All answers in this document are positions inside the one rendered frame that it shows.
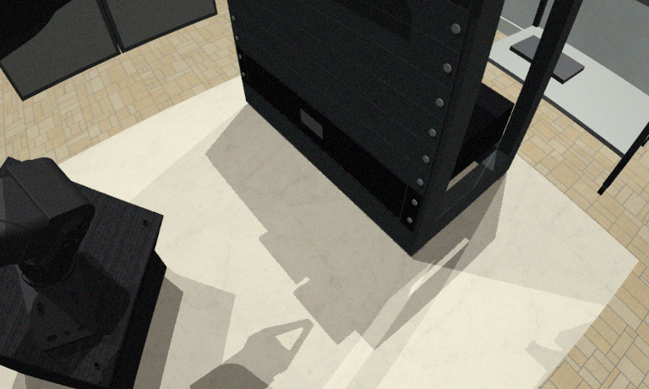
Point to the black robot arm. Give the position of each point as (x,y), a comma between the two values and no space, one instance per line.
(43,214)

